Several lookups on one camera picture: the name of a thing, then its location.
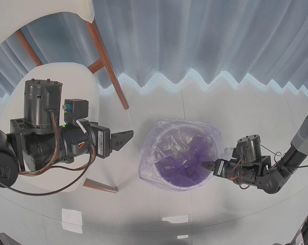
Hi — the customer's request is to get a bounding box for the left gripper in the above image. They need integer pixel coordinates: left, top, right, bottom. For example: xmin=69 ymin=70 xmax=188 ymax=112
xmin=59 ymin=122 xmax=134 ymax=163

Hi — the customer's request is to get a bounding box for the purple plastic bag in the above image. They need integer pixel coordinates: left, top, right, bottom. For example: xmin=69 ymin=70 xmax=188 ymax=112
xmin=139 ymin=118 xmax=222 ymax=191

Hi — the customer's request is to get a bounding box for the pale blue curtain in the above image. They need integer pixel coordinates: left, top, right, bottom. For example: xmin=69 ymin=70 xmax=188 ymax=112
xmin=0 ymin=0 xmax=308 ymax=103

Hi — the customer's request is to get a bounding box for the cream chair with wooden legs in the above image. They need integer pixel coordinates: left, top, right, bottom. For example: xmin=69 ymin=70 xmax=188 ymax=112
xmin=0 ymin=0 xmax=130 ymax=194

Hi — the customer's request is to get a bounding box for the white trash bin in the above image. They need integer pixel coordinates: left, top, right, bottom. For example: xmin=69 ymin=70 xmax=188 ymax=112
xmin=153 ymin=124 xmax=218 ymax=190

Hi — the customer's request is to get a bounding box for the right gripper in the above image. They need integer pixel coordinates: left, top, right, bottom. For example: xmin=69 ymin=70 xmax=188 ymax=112
xmin=200 ymin=158 xmax=237 ymax=181

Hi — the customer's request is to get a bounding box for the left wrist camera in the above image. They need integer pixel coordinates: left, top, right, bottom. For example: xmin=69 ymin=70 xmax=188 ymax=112
xmin=63 ymin=99 xmax=90 ymax=127

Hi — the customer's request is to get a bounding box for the black cable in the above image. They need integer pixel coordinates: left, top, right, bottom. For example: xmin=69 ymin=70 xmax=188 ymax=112
xmin=0 ymin=109 xmax=97 ymax=195
xmin=260 ymin=144 xmax=308 ymax=169

